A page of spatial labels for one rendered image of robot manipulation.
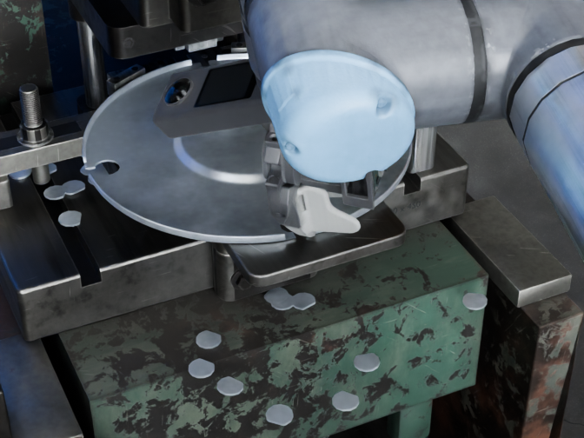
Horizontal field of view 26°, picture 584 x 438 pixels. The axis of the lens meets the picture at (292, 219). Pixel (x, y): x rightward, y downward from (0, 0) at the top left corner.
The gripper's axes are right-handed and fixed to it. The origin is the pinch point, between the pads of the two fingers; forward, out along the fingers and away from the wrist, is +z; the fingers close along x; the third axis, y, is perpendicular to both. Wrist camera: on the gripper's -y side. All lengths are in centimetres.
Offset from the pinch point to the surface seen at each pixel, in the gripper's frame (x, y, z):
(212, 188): 2.8, -9.0, 2.4
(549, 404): 4.5, 21.1, 32.0
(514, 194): 86, 5, 113
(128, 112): 10.9, -20.5, 5.2
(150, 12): 12.5, -16.4, -7.2
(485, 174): 90, -1, 115
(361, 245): -0.4, 4.9, 1.4
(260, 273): -5.9, -1.7, -0.4
